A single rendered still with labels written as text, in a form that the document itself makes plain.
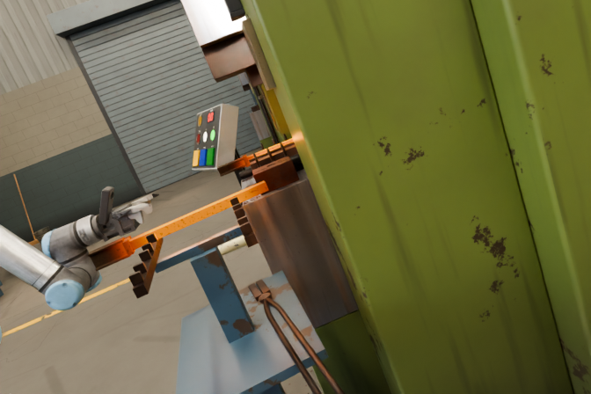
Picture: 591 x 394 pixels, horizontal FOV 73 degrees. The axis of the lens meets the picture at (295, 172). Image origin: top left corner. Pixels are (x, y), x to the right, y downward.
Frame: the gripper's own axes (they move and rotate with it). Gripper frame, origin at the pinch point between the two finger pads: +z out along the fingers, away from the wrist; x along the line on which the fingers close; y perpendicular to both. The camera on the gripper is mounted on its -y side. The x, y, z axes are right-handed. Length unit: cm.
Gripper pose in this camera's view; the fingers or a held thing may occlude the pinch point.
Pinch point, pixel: (154, 197)
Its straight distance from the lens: 139.2
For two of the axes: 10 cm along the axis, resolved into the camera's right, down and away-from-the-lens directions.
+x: 1.4, 1.7, -9.7
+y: 3.6, 9.1, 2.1
